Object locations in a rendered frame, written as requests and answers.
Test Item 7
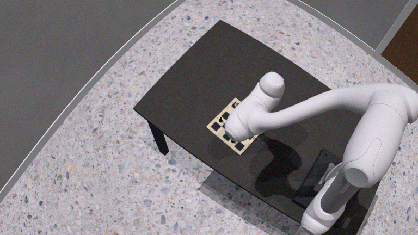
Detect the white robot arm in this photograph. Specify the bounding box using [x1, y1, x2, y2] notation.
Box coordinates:
[224, 72, 418, 235]

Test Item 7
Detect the cream and grey chessboard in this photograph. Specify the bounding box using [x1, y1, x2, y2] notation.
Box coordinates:
[206, 98, 258, 155]

